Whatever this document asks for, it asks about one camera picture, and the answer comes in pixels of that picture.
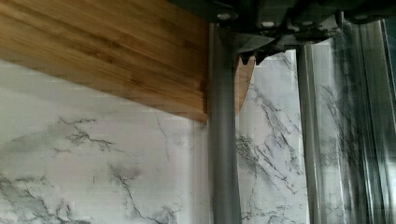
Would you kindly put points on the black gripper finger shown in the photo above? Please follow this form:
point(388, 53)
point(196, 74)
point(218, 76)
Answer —
point(240, 43)

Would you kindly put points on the bamboo cutting board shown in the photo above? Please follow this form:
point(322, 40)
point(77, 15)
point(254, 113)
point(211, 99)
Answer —
point(147, 51)

